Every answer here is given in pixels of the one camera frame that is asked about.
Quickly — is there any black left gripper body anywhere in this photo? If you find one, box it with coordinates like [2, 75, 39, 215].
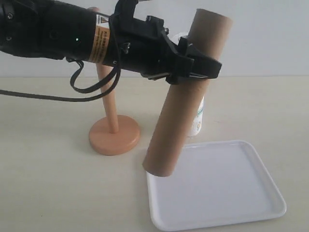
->
[110, 0, 194, 84]

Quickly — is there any brown cardboard tube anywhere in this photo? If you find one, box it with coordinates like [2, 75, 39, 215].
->
[142, 9, 233, 177]

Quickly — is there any printed white paper towel roll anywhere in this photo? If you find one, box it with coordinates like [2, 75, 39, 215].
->
[171, 29, 205, 137]

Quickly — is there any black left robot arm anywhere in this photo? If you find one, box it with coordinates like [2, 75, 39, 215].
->
[0, 0, 222, 84]

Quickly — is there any wooden paper towel holder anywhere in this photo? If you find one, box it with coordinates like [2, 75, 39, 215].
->
[87, 7, 141, 156]

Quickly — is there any white rectangular plastic tray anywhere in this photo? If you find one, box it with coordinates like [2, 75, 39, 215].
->
[147, 140, 287, 232]

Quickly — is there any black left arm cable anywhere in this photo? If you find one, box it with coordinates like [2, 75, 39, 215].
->
[0, 14, 121, 103]

